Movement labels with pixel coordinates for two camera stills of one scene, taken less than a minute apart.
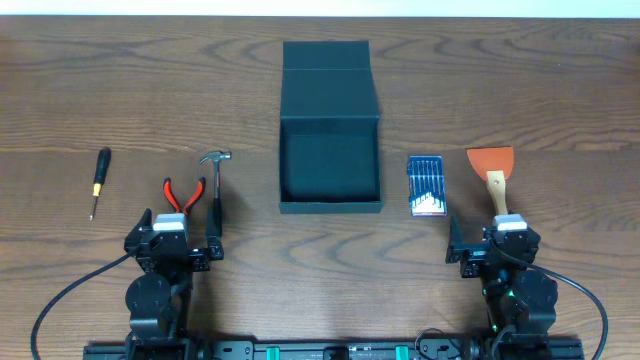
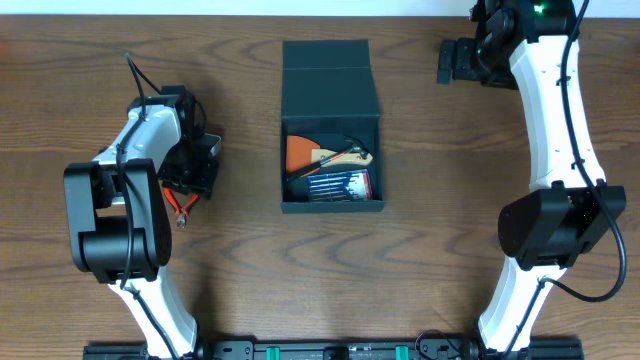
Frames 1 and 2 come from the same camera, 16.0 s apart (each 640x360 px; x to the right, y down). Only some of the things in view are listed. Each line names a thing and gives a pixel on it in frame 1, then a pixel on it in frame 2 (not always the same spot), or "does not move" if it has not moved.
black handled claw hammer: x=217 y=214 → x=358 y=146
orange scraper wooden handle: x=494 y=164 → x=302 y=152
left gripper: x=198 y=257 → x=187 y=181
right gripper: x=459 y=243 → x=459 y=49
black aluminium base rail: x=334 y=349 does not move
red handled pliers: x=171 y=198 does not move
